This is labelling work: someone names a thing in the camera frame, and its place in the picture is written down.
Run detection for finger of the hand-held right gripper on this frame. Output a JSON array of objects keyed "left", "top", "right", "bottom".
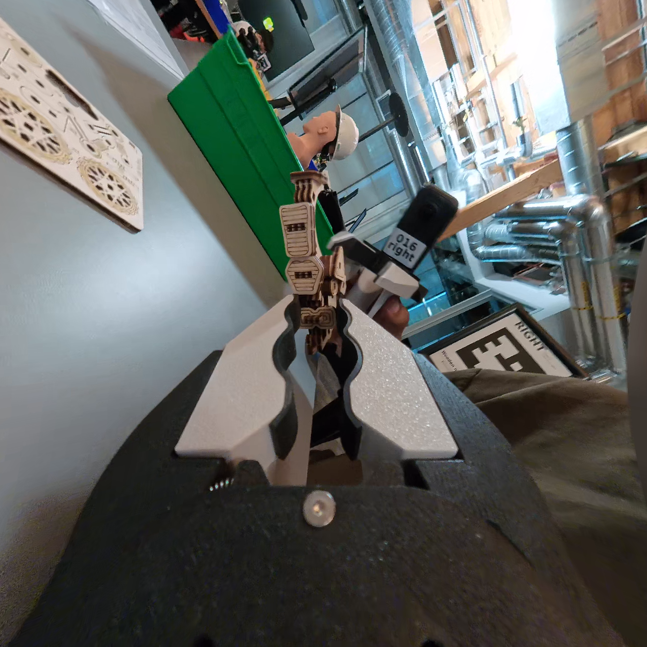
[
  {"left": 348, "top": 263, "right": 421, "bottom": 310},
  {"left": 326, "top": 232, "right": 388, "bottom": 277}
]

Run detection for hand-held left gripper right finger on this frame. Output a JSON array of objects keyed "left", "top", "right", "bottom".
[{"left": 337, "top": 297, "right": 459, "bottom": 465}]

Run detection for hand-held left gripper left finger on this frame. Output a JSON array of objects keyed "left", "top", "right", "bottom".
[{"left": 173, "top": 294, "right": 300, "bottom": 479}]

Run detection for wooden model assembly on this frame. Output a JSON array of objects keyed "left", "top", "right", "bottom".
[{"left": 279, "top": 171, "right": 349, "bottom": 356}]

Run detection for grey desk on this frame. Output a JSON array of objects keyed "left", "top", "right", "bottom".
[{"left": 0, "top": 0, "right": 324, "bottom": 572}]

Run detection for person's right hand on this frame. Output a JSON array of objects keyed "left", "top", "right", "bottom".
[{"left": 376, "top": 297, "right": 411, "bottom": 340}]

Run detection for wooden beam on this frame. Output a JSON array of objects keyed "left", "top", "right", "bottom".
[{"left": 437, "top": 159, "right": 565, "bottom": 243}]

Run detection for black round stand lamp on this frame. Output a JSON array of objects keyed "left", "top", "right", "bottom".
[{"left": 360, "top": 91, "right": 410, "bottom": 138}]

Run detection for mannequin with white helmet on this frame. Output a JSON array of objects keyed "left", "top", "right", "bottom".
[{"left": 288, "top": 105, "right": 361, "bottom": 225}]

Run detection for framed marker poster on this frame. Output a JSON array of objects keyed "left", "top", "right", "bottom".
[{"left": 419, "top": 302, "right": 590, "bottom": 381}]

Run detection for black computer monitor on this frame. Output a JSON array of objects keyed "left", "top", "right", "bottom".
[
  {"left": 287, "top": 28, "right": 368, "bottom": 111},
  {"left": 238, "top": 0, "right": 315, "bottom": 83}
]

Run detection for green plastic bin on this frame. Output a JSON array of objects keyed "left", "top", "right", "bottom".
[{"left": 167, "top": 28, "right": 335, "bottom": 282}]

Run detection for brown shirt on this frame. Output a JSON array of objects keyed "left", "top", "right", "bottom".
[{"left": 445, "top": 368, "right": 647, "bottom": 647}]

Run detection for wooden gear parts sheet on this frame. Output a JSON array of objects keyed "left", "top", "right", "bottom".
[{"left": 0, "top": 18, "right": 145, "bottom": 234}]

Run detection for printed paper in sleeve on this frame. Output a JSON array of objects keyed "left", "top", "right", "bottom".
[{"left": 87, "top": 0, "right": 186, "bottom": 82}]

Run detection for metal duct pipes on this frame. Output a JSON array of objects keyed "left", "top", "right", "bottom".
[{"left": 349, "top": 0, "right": 647, "bottom": 385}]

